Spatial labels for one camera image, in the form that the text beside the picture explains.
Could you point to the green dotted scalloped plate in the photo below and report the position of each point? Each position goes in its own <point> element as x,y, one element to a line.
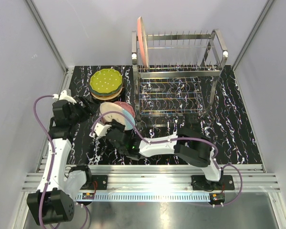
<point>105,81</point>

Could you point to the black striped bottom plate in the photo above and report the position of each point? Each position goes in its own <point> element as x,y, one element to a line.
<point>100,101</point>

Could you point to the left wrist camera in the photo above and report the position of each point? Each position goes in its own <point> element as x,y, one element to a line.
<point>65,95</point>

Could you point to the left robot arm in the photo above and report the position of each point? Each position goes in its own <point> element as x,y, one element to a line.
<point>53,201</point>

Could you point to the aluminium frame post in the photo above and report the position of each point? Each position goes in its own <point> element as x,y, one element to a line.
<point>257,25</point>
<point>49,40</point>

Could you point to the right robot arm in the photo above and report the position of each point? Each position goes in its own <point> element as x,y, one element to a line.
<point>181,150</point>

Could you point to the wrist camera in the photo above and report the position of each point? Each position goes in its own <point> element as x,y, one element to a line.
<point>65,95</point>
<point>99,130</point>

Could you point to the pink dotted scalloped plate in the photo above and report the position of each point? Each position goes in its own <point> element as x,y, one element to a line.
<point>127,107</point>

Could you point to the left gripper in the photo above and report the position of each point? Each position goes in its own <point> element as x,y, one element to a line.
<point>87,111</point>

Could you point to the cream and pink plate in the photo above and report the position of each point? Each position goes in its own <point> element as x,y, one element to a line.
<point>142,39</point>

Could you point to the cream and blue plate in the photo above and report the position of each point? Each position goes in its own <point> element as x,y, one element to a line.
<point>109,107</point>

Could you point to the right aluminium frame post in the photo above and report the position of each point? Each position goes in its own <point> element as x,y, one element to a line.
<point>257,25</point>

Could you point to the slotted cable duct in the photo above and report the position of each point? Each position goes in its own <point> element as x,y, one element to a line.
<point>142,197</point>

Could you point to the steel dish rack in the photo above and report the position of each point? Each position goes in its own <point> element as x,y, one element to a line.
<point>184,69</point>

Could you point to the black marble mat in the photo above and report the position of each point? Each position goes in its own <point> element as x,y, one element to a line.
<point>227,126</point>

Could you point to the left aluminium frame post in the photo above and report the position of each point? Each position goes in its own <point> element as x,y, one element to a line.
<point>49,40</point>

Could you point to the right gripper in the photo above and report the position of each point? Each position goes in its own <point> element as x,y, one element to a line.
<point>115,125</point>

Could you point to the aluminium mounting rail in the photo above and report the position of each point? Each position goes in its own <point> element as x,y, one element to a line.
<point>177,178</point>

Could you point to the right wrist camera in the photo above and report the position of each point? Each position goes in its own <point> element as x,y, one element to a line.
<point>99,130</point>

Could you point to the tan yellow plate in stack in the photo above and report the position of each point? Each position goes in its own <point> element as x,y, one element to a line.
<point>105,97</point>

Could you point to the teal plate in stack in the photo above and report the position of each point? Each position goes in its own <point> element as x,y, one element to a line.
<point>116,91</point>

